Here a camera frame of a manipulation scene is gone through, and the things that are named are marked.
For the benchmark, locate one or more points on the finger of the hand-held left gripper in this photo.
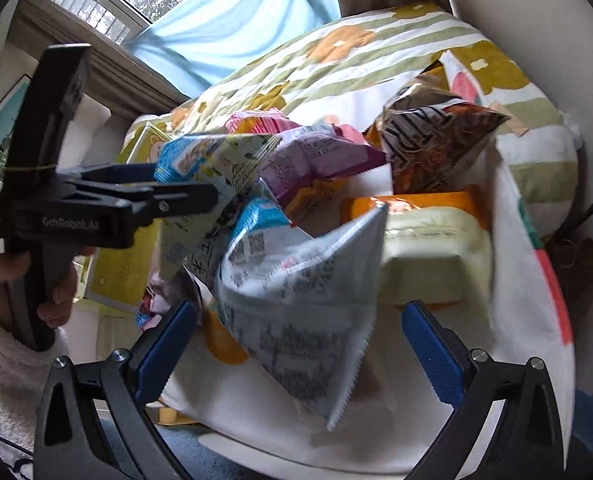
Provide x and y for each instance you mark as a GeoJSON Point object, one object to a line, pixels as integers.
{"type": "Point", "coordinates": [176, 199]}
{"type": "Point", "coordinates": [126, 172]}

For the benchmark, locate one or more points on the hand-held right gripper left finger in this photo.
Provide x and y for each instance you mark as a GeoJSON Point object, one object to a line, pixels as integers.
{"type": "Point", "coordinates": [169, 345]}

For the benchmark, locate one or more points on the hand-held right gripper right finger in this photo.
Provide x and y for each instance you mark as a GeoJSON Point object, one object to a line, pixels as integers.
{"type": "Point", "coordinates": [431, 355]}

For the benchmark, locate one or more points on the light blue white snack packet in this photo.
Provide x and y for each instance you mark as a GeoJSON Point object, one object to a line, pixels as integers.
{"type": "Point", "coordinates": [216, 160]}

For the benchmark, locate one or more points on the yellow green cardboard box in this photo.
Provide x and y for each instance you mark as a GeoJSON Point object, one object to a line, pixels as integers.
{"type": "Point", "coordinates": [116, 270]}

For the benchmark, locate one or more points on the large white grey snack packet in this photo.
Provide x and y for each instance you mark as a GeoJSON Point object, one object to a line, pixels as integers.
{"type": "Point", "coordinates": [286, 310]}

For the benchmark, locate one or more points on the person's left forearm white sleeve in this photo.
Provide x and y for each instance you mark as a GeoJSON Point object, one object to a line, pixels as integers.
{"type": "Point", "coordinates": [6, 385]}

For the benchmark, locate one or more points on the person's left hand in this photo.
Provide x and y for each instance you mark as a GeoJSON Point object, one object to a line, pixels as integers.
{"type": "Point", "coordinates": [64, 285]}

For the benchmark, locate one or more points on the small red white packet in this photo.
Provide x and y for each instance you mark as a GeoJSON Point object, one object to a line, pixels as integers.
{"type": "Point", "coordinates": [151, 305]}

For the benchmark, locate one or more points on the pale green orange snack pack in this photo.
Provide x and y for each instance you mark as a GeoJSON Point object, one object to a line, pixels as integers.
{"type": "Point", "coordinates": [426, 260]}

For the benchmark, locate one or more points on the pink snack packet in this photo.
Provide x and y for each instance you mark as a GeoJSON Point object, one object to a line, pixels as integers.
{"type": "Point", "coordinates": [261, 122]}

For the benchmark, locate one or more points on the white persimmon print cloth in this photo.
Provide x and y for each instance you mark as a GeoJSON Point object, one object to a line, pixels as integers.
{"type": "Point", "coordinates": [511, 260]}

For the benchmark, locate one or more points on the purple snack packet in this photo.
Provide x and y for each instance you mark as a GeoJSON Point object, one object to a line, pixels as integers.
{"type": "Point", "coordinates": [316, 155]}

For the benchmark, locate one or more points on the light blue curtain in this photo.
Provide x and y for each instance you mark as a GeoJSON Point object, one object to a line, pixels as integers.
{"type": "Point", "coordinates": [226, 20]}

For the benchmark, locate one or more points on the brown noodle packet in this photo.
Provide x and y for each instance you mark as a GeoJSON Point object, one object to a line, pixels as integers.
{"type": "Point", "coordinates": [426, 145]}

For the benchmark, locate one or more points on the striped floral quilt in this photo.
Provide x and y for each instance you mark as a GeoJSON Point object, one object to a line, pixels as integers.
{"type": "Point", "coordinates": [376, 45]}

